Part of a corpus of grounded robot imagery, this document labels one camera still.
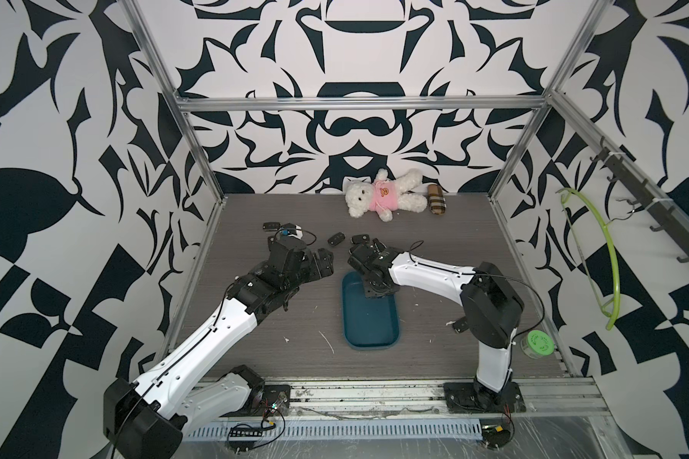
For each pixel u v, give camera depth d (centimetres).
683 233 54
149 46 78
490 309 49
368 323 83
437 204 114
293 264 56
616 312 64
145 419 37
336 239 105
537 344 79
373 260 67
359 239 105
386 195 111
